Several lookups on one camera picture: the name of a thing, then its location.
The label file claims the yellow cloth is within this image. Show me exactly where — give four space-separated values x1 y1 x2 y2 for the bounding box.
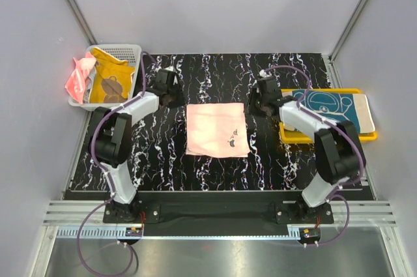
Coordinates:
89 47 136 104

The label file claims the peach towel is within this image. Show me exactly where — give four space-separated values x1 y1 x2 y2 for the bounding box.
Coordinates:
186 102 250 158

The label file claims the teal beige Doraemon towel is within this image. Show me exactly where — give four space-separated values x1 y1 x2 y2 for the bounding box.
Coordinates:
280 89 375 138

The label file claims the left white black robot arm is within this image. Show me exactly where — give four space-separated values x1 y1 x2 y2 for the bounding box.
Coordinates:
87 66 185 222

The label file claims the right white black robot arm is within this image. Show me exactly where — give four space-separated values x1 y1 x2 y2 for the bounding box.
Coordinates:
248 76 366 223

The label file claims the yellow plastic tray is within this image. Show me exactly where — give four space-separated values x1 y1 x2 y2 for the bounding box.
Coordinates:
279 88 378 144

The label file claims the white plastic basket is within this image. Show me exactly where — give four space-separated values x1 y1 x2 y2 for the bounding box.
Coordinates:
68 44 141 111

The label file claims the pink striped cloth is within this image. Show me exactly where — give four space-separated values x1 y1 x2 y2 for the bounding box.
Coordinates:
65 51 96 104

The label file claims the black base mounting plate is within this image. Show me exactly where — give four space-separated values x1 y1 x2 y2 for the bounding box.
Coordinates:
103 190 334 239

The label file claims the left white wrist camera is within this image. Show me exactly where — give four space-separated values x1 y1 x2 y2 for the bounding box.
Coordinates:
165 66 177 73

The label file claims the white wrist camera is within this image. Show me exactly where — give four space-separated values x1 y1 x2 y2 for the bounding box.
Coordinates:
165 66 177 73
259 70 270 78

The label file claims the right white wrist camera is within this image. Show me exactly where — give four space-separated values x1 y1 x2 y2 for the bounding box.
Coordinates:
259 70 270 78

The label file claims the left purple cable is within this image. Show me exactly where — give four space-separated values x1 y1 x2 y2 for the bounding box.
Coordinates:
76 50 160 274

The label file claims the purple cable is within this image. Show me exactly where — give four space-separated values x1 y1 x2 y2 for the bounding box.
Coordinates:
76 50 160 274
263 65 367 247

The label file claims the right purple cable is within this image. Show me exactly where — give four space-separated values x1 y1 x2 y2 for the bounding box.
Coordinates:
263 65 367 247

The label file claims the left aluminium frame post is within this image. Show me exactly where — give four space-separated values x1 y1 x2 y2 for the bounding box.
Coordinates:
65 0 98 45

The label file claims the aluminium frame post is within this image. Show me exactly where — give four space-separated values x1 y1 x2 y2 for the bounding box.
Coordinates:
328 0 392 61
65 0 98 45

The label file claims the aluminium front rail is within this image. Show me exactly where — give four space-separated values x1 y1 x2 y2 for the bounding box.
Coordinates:
43 201 396 240

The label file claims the right aluminium frame post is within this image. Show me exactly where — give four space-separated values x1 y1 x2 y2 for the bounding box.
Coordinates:
328 0 392 61

